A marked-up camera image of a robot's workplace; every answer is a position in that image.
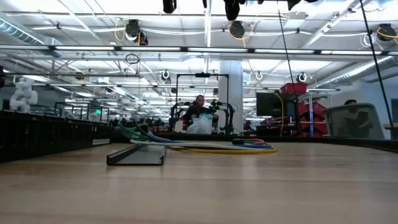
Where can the black background robot arm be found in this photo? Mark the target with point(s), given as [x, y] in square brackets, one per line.
[177, 115]
[228, 118]

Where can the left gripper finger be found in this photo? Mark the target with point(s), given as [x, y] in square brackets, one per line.
[232, 9]
[169, 5]

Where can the silver ventilation duct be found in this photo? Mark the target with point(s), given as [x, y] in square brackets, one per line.
[21, 34]
[357, 70]

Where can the black duct cover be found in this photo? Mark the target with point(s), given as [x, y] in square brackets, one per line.
[136, 157]

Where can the white plastic bag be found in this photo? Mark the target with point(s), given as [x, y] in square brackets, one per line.
[200, 126]

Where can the black monitor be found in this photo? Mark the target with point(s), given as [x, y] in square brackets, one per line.
[270, 104]

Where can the black aluminium table frame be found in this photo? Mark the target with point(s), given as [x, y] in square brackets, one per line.
[373, 143]

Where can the red storage bin stack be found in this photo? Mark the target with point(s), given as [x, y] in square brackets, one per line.
[311, 118]

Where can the long fluorescent light strip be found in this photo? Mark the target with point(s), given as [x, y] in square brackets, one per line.
[217, 49]

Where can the black gantry frame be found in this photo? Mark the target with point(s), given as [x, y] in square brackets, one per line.
[202, 75]

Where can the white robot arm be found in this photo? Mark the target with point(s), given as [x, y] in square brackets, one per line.
[23, 93]

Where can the person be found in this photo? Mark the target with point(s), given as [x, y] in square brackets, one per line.
[199, 101]
[350, 101]

